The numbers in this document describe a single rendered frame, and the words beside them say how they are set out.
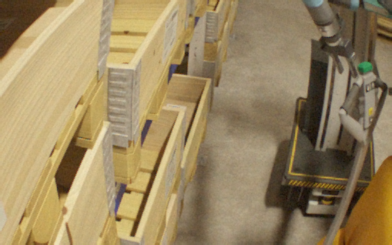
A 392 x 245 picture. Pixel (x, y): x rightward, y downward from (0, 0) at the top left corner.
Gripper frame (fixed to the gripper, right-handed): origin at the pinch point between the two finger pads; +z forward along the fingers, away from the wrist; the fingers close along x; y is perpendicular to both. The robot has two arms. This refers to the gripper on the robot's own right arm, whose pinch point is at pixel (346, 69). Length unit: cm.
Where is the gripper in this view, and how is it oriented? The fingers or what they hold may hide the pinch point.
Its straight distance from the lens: 176.8
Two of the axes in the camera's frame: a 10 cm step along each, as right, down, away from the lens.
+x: 6.0, 2.0, -7.8
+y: -6.4, 7.0, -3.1
